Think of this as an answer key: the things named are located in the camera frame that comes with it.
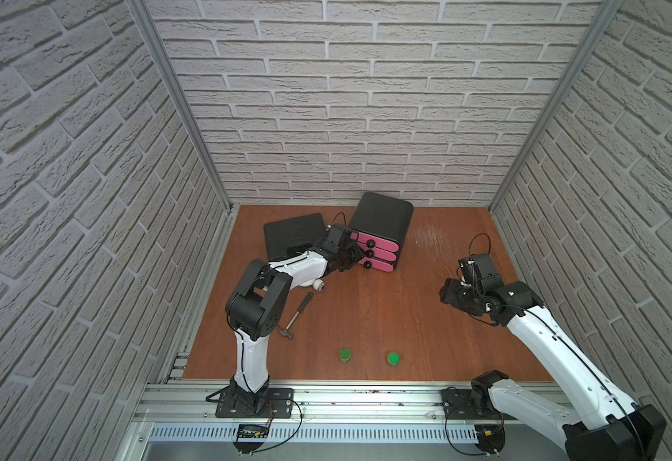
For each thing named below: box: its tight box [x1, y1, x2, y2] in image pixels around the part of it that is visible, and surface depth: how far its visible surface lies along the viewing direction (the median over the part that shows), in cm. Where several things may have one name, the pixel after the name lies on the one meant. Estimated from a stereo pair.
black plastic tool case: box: [263, 212, 326, 262], surface depth 106 cm
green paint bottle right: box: [386, 351, 401, 367], surface depth 81 cm
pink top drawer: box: [350, 231, 400, 252], surface depth 90 cm
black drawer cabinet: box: [350, 191, 414, 273], surface depth 96 cm
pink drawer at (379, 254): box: [363, 247, 397, 262], surface depth 95 cm
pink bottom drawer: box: [359, 257, 394, 273], surface depth 99 cm
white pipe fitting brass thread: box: [299, 278, 326, 292], surface depth 96 cm
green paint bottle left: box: [338, 347, 352, 364], surface depth 81 cm
